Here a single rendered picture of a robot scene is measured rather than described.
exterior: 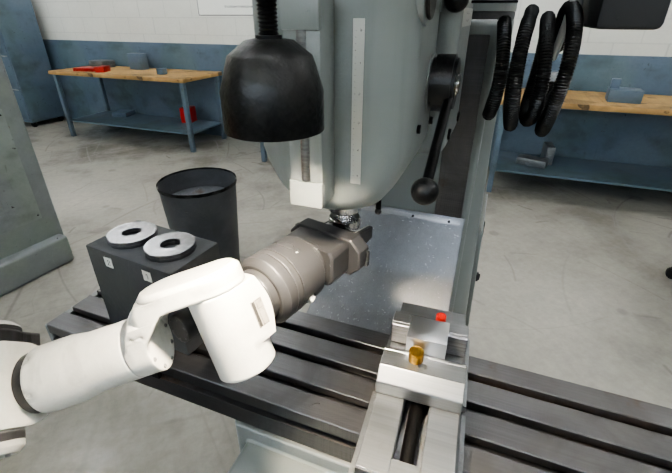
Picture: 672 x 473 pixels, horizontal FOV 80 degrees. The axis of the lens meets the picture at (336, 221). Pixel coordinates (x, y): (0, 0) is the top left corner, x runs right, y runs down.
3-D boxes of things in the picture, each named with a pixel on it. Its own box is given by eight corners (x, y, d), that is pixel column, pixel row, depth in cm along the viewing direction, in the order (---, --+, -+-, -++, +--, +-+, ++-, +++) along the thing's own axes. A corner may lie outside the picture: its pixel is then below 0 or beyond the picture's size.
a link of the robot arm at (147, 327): (231, 268, 39) (100, 313, 39) (263, 347, 41) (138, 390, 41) (241, 250, 46) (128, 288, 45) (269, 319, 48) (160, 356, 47)
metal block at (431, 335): (442, 374, 62) (447, 345, 60) (403, 365, 64) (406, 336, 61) (445, 350, 67) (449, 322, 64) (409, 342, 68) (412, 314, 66)
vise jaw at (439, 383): (460, 415, 57) (465, 395, 55) (375, 392, 60) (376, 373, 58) (463, 382, 62) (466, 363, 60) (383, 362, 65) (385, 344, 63)
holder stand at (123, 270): (188, 357, 76) (168, 268, 66) (109, 321, 84) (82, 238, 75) (230, 318, 85) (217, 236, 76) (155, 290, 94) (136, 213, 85)
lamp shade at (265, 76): (227, 146, 25) (213, 38, 23) (222, 120, 32) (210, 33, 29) (336, 137, 27) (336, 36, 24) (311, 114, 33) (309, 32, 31)
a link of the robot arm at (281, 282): (290, 244, 46) (211, 294, 37) (320, 326, 48) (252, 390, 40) (230, 250, 53) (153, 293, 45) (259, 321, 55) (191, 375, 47)
